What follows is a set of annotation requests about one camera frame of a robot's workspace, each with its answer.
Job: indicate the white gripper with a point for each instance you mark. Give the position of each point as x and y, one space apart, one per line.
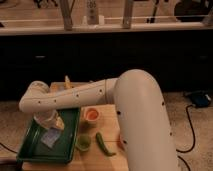
49 119

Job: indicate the blue sponge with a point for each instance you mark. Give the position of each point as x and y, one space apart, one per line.
50 137

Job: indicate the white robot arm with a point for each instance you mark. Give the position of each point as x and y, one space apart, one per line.
141 111

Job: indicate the green plastic tray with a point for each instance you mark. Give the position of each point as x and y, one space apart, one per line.
33 150

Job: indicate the green small cup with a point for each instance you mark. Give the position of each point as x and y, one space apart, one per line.
83 142

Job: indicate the orange small cup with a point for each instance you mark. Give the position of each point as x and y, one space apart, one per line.
91 116

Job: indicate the green chili pepper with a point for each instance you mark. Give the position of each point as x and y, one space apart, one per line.
102 146

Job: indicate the wooden cutting board table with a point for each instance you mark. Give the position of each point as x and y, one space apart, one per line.
94 159

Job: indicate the red bowl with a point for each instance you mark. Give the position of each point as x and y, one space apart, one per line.
119 142

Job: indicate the white remote on stand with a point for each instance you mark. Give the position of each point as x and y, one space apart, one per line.
92 12

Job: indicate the dark blue floor device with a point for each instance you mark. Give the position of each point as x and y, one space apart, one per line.
200 100

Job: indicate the black bag on shelf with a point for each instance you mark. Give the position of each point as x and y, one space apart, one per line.
192 10

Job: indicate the left wooden post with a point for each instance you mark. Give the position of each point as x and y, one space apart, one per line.
66 14

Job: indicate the wooden post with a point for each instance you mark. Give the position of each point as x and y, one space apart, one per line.
66 14
127 14

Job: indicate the right wooden post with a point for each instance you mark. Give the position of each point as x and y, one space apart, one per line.
127 14

